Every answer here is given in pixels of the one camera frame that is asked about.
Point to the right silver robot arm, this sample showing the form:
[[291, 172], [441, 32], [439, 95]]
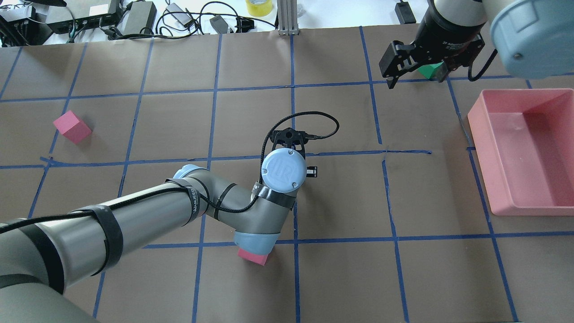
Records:
[[533, 38]]

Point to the yellow tape roll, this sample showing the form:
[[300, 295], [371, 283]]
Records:
[[259, 8]]

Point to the pink cube far side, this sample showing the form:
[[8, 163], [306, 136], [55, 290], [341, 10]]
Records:
[[72, 127]]

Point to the aluminium frame post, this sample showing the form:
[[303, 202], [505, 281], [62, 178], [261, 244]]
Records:
[[287, 17]]

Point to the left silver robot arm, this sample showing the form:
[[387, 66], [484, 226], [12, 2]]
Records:
[[41, 257]]

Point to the pink cube near centre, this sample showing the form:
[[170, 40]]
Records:
[[251, 257]]

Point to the pink cube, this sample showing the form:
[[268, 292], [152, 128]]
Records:
[[72, 127], [251, 257]]

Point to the black power adapter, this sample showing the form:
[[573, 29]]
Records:
[[404, 13]]

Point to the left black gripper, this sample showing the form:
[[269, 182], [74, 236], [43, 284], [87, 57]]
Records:
[[312, 171]]

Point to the pink plastic bin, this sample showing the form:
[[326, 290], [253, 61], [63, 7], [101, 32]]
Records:
[[524, 139]]

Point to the green cube near bin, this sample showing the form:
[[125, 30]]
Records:
[[430, 71]]

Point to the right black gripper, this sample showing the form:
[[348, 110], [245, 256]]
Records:
[[441, 26]]

